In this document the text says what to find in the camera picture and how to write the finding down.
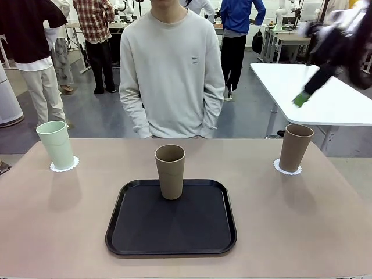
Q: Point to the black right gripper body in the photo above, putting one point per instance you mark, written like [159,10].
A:
[340,43]

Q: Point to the brown cup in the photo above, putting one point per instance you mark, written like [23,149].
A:
[170,186]
[295,151]

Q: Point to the white scalloped paper coaster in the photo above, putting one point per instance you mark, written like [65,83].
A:
[290,173]
[64,170]

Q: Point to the light green cup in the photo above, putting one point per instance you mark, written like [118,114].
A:
[56,148]

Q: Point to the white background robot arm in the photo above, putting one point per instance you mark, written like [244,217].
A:
[280,14]
[126,10]

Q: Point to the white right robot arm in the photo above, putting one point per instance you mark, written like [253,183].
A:
[356,17]

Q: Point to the person's left forearm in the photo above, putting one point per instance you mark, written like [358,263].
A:
[213,113]

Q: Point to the person's right forearm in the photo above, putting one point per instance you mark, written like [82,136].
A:
[132,116]

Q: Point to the large white table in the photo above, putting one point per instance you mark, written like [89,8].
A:
[314,116]

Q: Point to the person in cream top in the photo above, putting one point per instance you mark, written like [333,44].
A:
[334,5]

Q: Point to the person in yellow coat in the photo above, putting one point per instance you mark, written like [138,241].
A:
[354,3]

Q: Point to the grey metal desk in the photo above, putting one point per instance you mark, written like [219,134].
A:
[290,38]

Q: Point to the black caster wheel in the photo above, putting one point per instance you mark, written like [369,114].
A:
[280,132]

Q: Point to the black backpack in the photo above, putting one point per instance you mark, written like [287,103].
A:
[257,40]

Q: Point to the person in blue jacket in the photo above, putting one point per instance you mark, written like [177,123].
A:
[238,17]

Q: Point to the person in white shirt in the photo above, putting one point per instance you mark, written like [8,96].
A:
[205,7]

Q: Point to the person in grey sweatshirt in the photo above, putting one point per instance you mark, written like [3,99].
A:
[171,58]

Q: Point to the black plastic tray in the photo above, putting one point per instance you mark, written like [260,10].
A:
[174,229]

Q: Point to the person in plaid shirt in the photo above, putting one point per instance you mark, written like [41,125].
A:
[93,20]

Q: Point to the person in marbled grey trousers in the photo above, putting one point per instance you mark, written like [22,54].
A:
[61,58]

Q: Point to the person in black shirt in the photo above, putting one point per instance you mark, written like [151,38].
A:
[26,29]

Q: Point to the dark patterned object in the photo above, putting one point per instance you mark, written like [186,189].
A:
[3,168]

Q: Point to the white cylindrical pedestal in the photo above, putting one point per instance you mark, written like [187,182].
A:
[7,96]

